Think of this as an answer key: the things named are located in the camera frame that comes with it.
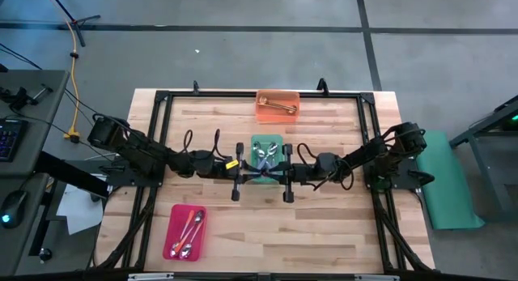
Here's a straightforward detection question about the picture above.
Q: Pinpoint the black computer mouse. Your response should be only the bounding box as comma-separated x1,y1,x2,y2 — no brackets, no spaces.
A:
0,189,28,229

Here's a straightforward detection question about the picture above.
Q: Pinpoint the black computer keyboard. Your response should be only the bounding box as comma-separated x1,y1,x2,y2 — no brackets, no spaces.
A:
0,117,28,164

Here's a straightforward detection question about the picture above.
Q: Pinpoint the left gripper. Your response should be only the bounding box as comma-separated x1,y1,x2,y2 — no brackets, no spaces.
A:
209,142,266,202

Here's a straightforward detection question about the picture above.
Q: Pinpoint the gold spoon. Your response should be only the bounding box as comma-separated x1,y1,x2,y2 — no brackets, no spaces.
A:
258,95,299,114
261,99,299,115

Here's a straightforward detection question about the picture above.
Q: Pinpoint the silver metal bracket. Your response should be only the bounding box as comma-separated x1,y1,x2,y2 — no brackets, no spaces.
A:
127,272,175,281
354,274,400,281

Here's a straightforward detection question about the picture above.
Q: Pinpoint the black tripod stand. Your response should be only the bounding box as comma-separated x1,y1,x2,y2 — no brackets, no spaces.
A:
45,0,101,48

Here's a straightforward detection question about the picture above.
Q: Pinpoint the black device green light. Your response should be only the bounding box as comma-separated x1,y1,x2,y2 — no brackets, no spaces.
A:
501,110,518,132

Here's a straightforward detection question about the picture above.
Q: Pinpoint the red plastic bin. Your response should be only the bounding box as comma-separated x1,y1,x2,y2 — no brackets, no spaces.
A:
162,203,209,262

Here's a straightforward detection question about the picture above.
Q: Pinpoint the black flat monitor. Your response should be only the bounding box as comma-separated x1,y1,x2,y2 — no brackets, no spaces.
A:
35,150,111,200

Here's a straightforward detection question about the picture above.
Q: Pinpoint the orange plastic bin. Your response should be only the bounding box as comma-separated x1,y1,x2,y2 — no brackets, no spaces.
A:
255,89,301,125

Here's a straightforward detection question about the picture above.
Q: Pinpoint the black desk-mounted device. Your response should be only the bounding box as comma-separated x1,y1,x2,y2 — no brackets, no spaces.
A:
0,83,54,111

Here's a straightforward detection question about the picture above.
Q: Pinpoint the yellow power cable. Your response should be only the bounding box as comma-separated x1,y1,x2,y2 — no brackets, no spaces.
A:
64,21,82,143

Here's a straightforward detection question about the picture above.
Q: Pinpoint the dark metal cart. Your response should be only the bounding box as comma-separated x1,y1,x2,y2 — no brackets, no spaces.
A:
448,93,518,224

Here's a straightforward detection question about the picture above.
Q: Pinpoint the white paper sheet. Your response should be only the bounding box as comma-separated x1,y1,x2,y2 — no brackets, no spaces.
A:
55,183,107,236

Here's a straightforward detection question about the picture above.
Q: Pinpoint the black aluminium table frame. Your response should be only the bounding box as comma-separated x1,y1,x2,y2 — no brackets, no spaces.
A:
93,89,436,274

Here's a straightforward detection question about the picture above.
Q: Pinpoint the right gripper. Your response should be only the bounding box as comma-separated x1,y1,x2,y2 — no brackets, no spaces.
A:
265,143,317,203

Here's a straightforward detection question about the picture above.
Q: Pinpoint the grey office desk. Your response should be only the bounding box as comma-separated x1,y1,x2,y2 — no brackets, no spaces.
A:
0,69,70,276

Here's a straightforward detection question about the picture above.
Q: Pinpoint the teal plastic bin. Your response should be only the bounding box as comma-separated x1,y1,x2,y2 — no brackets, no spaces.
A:
250,134,285,185

